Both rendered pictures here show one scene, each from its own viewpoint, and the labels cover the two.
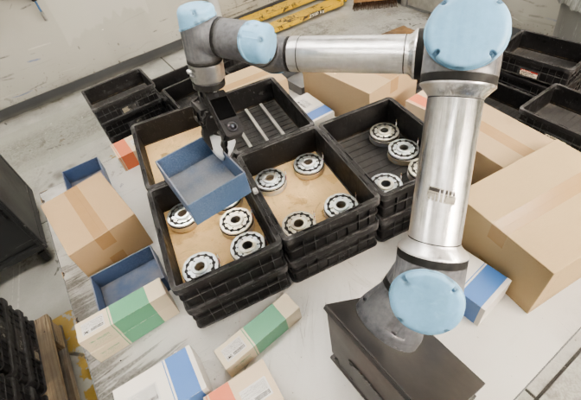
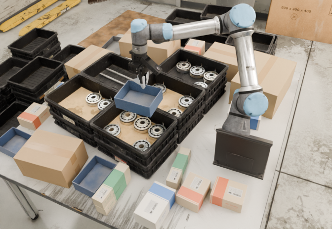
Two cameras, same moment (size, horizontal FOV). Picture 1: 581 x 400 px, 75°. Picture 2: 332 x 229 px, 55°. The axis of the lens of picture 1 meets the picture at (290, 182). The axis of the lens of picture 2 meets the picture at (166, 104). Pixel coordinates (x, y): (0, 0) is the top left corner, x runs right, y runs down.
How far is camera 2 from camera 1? 1.00 m
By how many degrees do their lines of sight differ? 25
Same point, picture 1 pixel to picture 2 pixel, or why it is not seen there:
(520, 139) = not seen: hidden behind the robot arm
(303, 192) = (163, 102)
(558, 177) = (262, 64)
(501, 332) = (267, 128)
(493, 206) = not seen: hidden behind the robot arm
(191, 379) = (167, 191)
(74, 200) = (35, 147)
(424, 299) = (256, 102)
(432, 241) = (252, 84)
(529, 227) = (262, 84)
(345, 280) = (199, 135)
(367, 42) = (201, 24)
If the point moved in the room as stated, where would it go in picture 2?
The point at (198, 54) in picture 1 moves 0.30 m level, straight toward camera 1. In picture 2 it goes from (142, 40) to (192, 64)
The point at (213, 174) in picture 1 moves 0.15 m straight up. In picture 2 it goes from (139, 97) to (135, 74)
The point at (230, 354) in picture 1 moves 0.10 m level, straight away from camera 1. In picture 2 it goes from (174, 177) to (156, 171)
